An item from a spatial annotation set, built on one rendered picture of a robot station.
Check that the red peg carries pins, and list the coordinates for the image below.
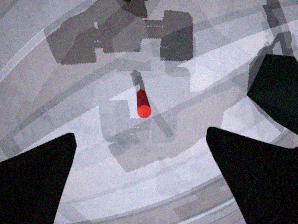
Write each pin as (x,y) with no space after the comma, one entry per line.
(143,105)

